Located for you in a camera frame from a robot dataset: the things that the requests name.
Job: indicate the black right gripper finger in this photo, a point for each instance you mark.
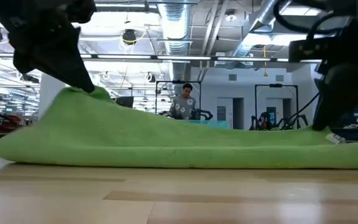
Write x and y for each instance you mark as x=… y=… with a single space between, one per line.
x=346 y=93

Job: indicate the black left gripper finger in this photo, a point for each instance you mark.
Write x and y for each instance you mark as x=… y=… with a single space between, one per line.
x=51 y=53

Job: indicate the green microfiber towel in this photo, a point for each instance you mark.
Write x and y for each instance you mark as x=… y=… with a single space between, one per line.
x=166 y=146

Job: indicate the background black robot arm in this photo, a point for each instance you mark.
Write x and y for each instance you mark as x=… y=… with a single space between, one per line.
x=205 y=114
x=261 y=123
x=291 y=124

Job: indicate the teal plastic basket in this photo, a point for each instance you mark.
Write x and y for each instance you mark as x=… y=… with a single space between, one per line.
x=216 y=125

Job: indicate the background workstation table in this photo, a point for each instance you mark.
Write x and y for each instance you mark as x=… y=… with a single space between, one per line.
x=356 y=130

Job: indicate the red and black equipment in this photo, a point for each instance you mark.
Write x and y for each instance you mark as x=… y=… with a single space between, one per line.
x=8 y=121

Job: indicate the dark background monitor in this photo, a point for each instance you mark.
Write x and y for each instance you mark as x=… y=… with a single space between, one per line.
x=124 y=102

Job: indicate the long ceiling light strip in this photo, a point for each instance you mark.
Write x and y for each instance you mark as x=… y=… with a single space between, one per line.
x=182 y=58

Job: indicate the person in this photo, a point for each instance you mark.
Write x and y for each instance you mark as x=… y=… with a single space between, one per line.
x=183 y=107

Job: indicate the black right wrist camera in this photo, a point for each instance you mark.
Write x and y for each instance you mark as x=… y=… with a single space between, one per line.
x=315 y=51

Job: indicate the silver ceiling duct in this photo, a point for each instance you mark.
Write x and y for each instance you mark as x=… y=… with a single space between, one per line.
x=259 y=18
x=174 y=25

